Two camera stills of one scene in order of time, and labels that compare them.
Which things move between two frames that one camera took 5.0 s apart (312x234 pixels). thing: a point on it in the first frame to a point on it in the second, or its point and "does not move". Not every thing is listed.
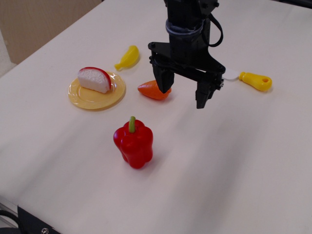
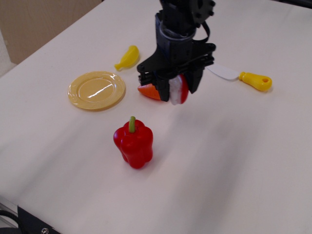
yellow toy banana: [130, 59] does not move
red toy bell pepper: [135, 142] does not move
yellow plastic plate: [83, 98] does not move
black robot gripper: [188, 56] to [175, 57]
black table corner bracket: [28, 224] does not move
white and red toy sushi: [94, 79] to [179, 89]
